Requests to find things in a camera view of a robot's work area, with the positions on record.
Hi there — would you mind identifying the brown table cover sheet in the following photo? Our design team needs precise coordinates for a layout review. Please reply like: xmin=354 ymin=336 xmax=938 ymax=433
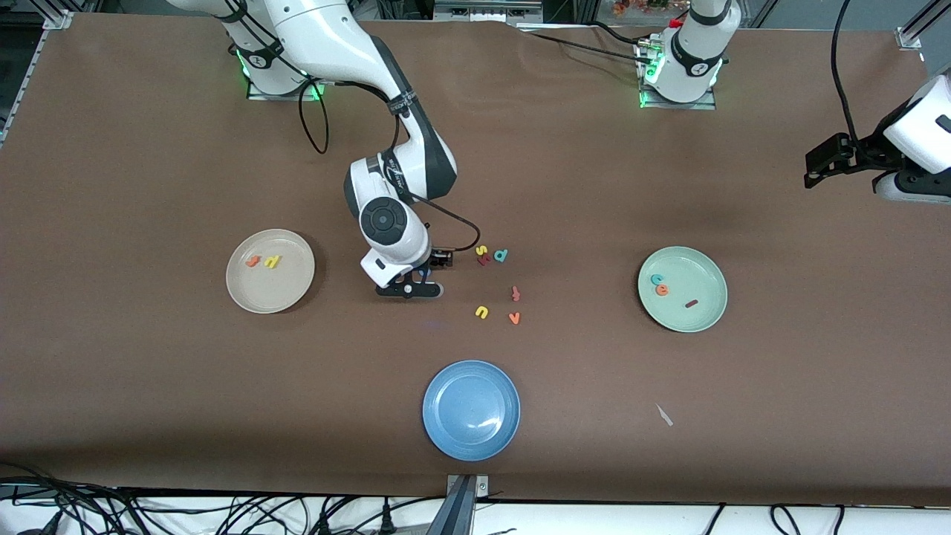
xmin=0 ymin=11 xmax=951 ymax=508

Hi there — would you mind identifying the blue plate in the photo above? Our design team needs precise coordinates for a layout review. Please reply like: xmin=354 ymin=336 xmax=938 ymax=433
xmin=422 ymin=360 xmax=521 ymax=461

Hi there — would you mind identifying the beige brown plate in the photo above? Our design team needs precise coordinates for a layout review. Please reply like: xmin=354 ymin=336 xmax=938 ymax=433
xmin=225 ymin=229 xmax=316 ymax=314

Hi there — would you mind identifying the light green plate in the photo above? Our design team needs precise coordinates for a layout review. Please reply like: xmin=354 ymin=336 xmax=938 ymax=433
xmin=637 ymin=246 xmax=728 ymax=333

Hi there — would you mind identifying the orange flower decoration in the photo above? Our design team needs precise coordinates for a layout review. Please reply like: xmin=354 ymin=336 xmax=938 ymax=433
xmin=613 ymin=0 xmax=673 ymax=17

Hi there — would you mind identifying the grey metal box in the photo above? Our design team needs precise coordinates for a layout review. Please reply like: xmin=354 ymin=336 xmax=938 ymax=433
xmin=435 ymin=0 xmax=543 ymax=23

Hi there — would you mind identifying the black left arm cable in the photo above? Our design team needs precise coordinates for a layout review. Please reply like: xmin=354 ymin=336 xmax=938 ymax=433
xmin=831 ymin=0 xmax=864 ymax=146

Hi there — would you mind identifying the aluminium frame corner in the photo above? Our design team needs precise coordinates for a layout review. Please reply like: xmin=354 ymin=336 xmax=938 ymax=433
xmin=895 ymin=0 xmax=951 ymax=51
xmin=0 ymin=10 xmax=75 ymax=146

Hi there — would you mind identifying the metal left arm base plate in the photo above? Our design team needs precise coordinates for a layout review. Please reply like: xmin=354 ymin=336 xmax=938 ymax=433
xmin=637 ymin=41 xmax=718 ymax=111

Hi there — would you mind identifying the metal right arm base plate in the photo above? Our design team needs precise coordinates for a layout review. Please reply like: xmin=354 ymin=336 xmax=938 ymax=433
xmin=247 ymin=31 xmax=328 ymax=101

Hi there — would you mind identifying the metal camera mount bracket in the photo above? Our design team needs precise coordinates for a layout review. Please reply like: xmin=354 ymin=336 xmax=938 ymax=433
xmin=437 ymin=474 xmax=491 ymax=535

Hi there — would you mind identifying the black table cable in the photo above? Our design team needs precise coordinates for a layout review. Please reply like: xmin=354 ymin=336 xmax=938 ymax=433
xmin=520 ymin=21 xmax=658 ymax=66

